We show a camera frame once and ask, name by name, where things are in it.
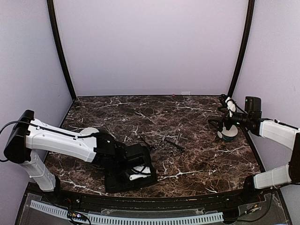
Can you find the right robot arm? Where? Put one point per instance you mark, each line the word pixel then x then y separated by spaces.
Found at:
pixel 251 120

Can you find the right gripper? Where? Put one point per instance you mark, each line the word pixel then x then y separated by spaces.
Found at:
pixel 226 117

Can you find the black front rail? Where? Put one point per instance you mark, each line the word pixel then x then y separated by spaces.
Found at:
pixel 229 201

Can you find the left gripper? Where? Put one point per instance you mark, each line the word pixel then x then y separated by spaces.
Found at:
pixel 120 187

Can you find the black frame post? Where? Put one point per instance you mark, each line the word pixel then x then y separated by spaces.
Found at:
pixel 59 48
pixel 243 47

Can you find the left black frame post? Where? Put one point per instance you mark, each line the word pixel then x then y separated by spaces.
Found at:
pixel 59 48

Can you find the white ceramic bowl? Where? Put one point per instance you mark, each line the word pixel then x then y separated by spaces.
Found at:
pixel 89 131

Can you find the teal white cup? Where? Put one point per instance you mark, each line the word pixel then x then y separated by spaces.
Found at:
pixel 228 135

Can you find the silver straight scissors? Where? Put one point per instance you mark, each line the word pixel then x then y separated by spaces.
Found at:
pixel 161 143

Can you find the white slotted cable duct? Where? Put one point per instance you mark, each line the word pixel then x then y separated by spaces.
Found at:
pixel 130 217

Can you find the black zippered tool case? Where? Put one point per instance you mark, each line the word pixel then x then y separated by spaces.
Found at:
pixel 129 170

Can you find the right black frame post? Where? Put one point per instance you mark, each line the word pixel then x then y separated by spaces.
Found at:
pixel 243 47

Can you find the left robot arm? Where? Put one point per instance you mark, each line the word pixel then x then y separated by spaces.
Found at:
pixel 30 134

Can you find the black wall-mounted box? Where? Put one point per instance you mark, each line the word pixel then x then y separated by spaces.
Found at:
pixel 253 107

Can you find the silver thinning scissors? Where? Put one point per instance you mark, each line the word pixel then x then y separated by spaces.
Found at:
pixel 172 149

